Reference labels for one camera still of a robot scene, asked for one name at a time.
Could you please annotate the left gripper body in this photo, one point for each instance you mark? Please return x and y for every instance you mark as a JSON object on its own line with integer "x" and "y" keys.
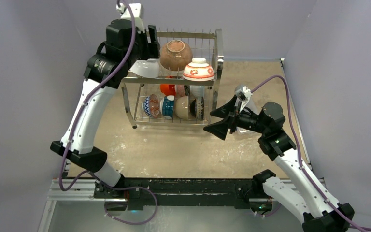
{"x": 141, "y": 51}

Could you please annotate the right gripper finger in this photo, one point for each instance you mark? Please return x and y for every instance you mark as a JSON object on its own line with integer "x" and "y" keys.
{"x": 222, "y": 128}
{"x": 226, "y": 109}

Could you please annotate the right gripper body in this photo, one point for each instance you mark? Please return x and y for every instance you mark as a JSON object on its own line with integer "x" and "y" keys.
{"x": 233, "y": 117}

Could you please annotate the plain white bowl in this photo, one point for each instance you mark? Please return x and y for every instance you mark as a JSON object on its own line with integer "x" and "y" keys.
{"x": 146, "y": 68}

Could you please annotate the brown-rimmed white bowl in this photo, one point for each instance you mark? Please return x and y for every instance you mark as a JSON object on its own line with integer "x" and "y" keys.
{"x": 175, "y": 55}

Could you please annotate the steel two-tier dish rack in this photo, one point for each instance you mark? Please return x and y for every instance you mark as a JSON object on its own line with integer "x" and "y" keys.
{"x": 135, "y": 89}

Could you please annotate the beige speckled bowl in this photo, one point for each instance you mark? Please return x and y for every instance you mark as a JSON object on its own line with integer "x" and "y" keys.
{"x": 182, "y": 107}

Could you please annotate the red floral pattern bowl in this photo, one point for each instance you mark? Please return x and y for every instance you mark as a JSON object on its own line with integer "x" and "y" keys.
{"x": 198, "y": 70}

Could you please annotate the red geometric pattern bowl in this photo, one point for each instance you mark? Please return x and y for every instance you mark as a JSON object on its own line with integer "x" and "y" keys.
{"x": 151, "y": 106}

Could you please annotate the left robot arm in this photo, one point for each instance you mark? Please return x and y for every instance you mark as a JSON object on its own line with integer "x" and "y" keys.
{"x": 102, "y": 78}

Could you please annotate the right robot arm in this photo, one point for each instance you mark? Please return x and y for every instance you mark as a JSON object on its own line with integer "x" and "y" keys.
{"x": 311, "y": 203}

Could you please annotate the clear plastic screw box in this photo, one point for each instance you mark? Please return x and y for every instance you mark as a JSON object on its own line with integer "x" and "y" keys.
{"x": 251, "y": 106}

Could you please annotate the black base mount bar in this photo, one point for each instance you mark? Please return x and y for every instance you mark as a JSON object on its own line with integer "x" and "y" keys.
{"x": 135, "y": 193}

